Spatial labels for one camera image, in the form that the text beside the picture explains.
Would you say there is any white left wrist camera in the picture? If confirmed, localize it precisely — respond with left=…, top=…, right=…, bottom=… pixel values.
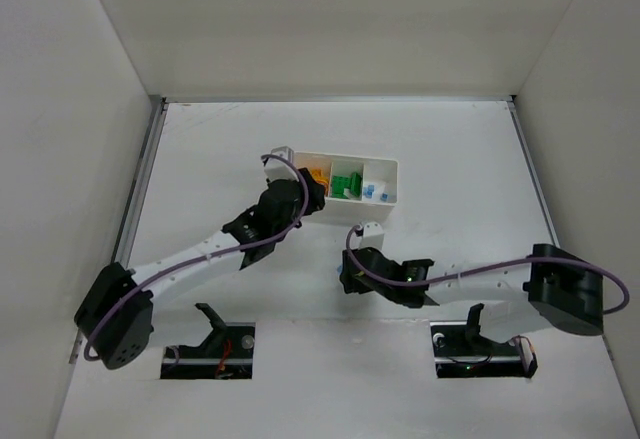
left=263, top=146, right=297, bottom=181

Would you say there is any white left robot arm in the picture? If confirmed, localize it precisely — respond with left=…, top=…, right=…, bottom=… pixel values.
left=74, top=168, right=325, bottom=370

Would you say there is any green long lego piece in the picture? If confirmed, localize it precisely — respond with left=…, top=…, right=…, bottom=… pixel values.
left=349, top=172, right=362, bottom=197

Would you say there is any white three-compartment container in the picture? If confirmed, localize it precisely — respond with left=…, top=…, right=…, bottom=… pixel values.
left=294, top=151, right=399, bottom=225

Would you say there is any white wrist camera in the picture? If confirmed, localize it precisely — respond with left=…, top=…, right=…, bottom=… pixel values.
left=263, top=146, right=297, bottom=181
left=356, top=221, right=384, bottom=250

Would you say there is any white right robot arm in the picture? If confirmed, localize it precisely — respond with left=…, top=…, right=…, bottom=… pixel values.
left=339, top=244, right=605, bottom=346

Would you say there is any yellow rounded lego brick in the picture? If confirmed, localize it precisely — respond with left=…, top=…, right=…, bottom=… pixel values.
left=309, top=167, right=331, bottom=197

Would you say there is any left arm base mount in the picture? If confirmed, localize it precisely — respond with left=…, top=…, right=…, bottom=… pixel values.
left=160, top=303, right=256, bottom=381

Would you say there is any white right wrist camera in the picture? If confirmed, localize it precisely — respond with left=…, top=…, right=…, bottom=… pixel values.
left=356, top=221, right=384, bottom=250

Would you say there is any green lego brick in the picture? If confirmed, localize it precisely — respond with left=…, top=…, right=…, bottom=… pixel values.
left=331, top=175, right=351, bottom=199

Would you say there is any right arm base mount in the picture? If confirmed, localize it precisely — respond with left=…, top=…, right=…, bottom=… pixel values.
left=430, top=304, right=538, bottom=379

